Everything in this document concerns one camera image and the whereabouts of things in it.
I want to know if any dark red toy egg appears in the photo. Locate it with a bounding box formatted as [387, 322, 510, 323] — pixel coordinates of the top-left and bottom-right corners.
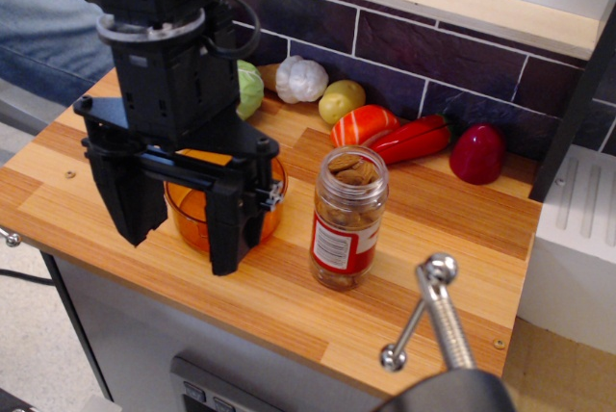
[449, 123, 506, 185]

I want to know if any black floor cable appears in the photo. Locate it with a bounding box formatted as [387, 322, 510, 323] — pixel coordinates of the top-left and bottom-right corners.
[0, 269, 55, 287]

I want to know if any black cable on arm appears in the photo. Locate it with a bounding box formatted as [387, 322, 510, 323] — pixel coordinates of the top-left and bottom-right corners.
[201, 0, 263, 61]

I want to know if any grey control panel with buttons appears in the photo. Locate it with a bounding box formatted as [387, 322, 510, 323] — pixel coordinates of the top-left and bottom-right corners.
[170, 356, 278, 412]

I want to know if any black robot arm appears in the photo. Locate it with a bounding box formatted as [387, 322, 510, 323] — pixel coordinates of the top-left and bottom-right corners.
[74, 0, 282, 275]

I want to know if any dark vertical shelf post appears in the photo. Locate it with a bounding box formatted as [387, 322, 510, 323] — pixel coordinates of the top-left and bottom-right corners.
[529, 8, 615, 202]

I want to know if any metal clamp screw handle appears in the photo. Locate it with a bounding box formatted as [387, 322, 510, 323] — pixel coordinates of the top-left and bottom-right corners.
[370, 251, 517, 412]

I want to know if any orange toy salmon piece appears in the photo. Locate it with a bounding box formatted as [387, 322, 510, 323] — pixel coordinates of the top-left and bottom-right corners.
[330, 104, 400, 147]

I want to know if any small metal knob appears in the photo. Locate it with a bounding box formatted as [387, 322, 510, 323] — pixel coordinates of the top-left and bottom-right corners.
[0, 229, 22, 247]

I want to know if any person leg in jeans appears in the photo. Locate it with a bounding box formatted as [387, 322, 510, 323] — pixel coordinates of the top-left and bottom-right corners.
[1, 0, 114, 106]

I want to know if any clear almond jar red label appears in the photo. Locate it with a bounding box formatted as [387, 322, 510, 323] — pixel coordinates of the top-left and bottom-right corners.
[309, 145, 389, 291]

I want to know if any white toy garlic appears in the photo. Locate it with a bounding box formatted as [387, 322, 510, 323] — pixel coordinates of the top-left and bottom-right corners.
[275, 56, 329, 104]

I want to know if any beige toy bread roll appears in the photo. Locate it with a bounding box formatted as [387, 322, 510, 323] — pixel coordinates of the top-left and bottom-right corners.
[257, 64, 280, 92]

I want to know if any orange transparent plastic pot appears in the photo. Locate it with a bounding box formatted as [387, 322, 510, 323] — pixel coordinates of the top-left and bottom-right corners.
[165, 149, 288, 252]

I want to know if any red toy chili pepper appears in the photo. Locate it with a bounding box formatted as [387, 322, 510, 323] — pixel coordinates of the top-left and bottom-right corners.
[370, 115, 454, 165]

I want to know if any green toy cabbage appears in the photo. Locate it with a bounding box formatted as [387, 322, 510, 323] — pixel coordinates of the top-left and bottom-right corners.
[237, 60, 265, 120]

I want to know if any yellow toy potato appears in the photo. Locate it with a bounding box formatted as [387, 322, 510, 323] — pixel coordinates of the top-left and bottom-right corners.
[319, 80, 366, 124]

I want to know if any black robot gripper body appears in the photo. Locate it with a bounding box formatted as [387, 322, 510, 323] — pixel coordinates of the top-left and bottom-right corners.
[72, 39, 281, 206]

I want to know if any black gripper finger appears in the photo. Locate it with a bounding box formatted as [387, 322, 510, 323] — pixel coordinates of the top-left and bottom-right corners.
[87, 147, 167, 246]
[205, 187, 265, 276]

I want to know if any white ribbed appliance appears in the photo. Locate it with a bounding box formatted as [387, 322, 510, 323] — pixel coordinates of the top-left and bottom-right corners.
[518, 145, 615, 352]

